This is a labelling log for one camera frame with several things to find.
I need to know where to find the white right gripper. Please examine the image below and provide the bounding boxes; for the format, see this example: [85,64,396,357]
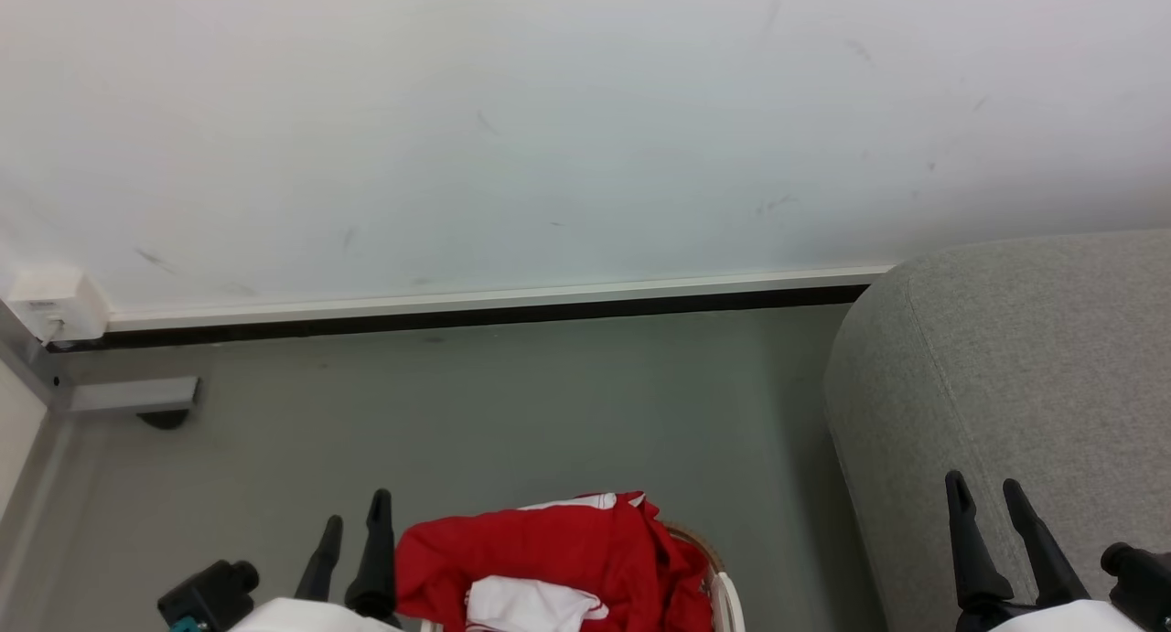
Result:
[945,470,1146,632]

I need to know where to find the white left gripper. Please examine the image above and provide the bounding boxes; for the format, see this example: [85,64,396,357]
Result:
[227,488,405,632]

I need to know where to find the red and white jersey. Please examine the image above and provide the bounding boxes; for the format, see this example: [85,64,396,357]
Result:
[395,491,716,632]

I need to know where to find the grey fabric sofa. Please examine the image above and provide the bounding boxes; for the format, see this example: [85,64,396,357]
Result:
[822,230,1171,632]

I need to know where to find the white garment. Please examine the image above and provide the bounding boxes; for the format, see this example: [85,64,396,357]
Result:
[465,575,610,632]

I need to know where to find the white and black baseboard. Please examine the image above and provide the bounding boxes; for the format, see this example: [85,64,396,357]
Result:
[46,266,893,353]

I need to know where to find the cream laundry basket brown rim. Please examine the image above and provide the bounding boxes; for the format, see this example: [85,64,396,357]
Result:
[419,520,745,632]

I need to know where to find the grey metal frame bar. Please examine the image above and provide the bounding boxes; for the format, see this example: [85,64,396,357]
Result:
[0,303,200,419]

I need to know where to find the white wall junction box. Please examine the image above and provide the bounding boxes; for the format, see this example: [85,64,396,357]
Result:
[5,268,111,345]

